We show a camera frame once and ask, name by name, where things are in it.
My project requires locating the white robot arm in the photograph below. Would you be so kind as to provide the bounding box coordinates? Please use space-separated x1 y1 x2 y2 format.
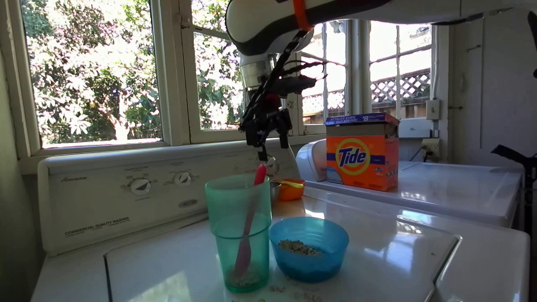
224 0 537 161

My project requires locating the black coiled robot cable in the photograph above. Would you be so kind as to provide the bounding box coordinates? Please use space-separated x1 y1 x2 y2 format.
240 30 308 131

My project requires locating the white dryer machine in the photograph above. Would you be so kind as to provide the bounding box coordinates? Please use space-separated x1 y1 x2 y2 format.
295 139 521 227

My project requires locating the yellow plastic spoon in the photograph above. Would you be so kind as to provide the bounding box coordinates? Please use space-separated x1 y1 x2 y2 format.
278 180 303 188

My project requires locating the red pink plastic spoon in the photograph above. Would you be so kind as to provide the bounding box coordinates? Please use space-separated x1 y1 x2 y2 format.
233 165 266 279

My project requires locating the orange Tide detergent box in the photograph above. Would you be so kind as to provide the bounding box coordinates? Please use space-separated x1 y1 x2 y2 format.
325 113 399 191

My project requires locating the teal plastic cup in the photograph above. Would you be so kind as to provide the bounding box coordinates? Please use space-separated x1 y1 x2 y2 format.
204 173 271 294

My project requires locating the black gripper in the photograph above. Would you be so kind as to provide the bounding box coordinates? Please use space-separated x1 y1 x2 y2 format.
240 76 315 163

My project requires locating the white wall outlet box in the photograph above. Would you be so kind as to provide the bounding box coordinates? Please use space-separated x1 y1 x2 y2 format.
397 118 433 139

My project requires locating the white framed window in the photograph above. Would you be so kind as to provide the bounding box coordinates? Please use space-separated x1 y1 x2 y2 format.
0 0 449 176

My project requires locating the white timer dial knob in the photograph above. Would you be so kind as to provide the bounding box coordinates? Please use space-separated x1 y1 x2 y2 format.
265 158 278 178

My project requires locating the blue plastic bowl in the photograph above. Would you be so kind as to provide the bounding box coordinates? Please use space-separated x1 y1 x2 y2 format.
268 217 349 284

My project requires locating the white washing machine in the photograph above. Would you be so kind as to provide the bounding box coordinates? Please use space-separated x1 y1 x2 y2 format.
31 143 530 302

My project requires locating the orange plastic bowl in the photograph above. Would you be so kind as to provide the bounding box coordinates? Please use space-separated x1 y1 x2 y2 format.
278 178 305 201

